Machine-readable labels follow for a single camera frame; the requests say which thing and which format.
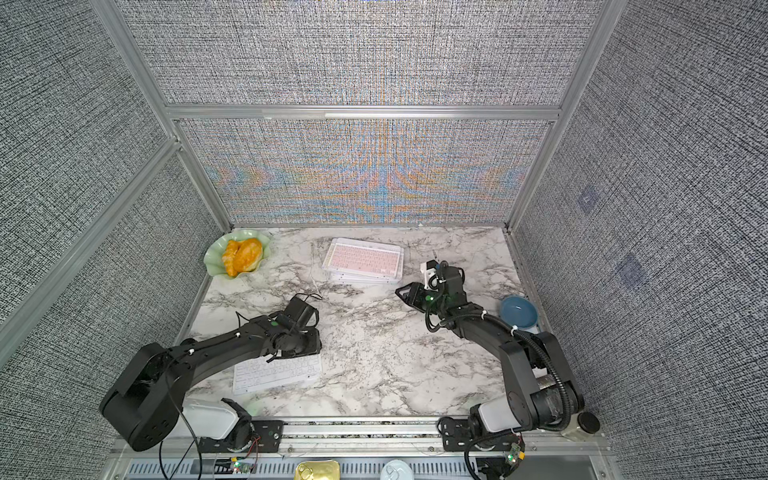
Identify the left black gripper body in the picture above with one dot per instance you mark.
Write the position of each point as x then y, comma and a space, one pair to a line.
305, 344

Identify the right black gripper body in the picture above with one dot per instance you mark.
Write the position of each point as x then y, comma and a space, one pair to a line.
435, 305

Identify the white keyboard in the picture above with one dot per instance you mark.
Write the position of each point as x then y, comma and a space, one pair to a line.
258, 374

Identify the pink keyboard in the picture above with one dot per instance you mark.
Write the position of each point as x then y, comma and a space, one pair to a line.
364, 258

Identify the yellow keyboard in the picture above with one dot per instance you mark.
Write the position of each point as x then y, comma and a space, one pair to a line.
357, 279

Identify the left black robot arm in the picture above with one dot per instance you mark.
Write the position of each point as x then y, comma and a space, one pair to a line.
145, 402

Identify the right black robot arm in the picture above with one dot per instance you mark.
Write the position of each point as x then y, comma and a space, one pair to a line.
539, 387

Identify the blue bowl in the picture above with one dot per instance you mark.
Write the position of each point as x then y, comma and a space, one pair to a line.
519, 312

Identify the orange croissant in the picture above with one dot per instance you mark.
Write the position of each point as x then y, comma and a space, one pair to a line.
242, 256

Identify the green leaf-shaped plate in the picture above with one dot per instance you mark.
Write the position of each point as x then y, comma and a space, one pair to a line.
213, 262

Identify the gold tin can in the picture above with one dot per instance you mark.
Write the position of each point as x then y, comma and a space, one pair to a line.
318, 470

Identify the white round container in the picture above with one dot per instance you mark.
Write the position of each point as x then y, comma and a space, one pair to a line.
396, 470

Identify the glass jar black lid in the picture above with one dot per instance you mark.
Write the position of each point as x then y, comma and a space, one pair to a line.
583, 426

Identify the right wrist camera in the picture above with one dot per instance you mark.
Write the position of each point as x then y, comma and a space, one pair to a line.
432, 275

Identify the aluminium mounting rail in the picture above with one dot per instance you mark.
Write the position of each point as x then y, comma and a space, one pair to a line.
378, 436

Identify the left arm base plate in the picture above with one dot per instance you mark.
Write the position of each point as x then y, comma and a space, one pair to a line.
255, 436

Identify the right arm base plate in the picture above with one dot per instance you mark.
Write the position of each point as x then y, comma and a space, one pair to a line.
458, 433

